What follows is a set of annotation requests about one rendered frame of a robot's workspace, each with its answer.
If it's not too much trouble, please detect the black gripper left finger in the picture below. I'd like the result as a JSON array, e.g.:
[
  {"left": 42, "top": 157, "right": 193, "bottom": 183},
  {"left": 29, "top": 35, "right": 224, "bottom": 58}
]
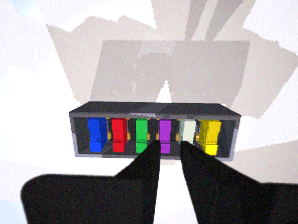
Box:
[{"left": 19, "top": 140, "right": 161, "bottom": 224}]

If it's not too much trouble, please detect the green fuse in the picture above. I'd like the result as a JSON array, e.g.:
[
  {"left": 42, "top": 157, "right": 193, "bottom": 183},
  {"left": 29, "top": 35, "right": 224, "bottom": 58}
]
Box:
[{"left": 136, "top": 118, "right": 148, "bottom": 153}]

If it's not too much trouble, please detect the dark grey fuse block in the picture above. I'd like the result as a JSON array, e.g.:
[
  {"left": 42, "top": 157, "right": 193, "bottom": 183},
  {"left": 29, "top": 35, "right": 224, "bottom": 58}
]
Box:
[{"left": 69, "top": 101, "right": 241, "bottom": 161}]

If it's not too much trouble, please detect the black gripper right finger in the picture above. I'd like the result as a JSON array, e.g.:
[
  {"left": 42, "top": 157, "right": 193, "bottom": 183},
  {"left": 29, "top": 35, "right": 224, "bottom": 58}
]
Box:
[{"left": 180, "top": 141, "right": 298, "bottom": 224}]

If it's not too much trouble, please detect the white fuse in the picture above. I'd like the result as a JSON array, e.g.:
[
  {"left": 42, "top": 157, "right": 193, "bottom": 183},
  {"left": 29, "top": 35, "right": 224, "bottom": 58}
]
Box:
[{"left": 179, "top": 119, "right": 196, "bottom": 144}]

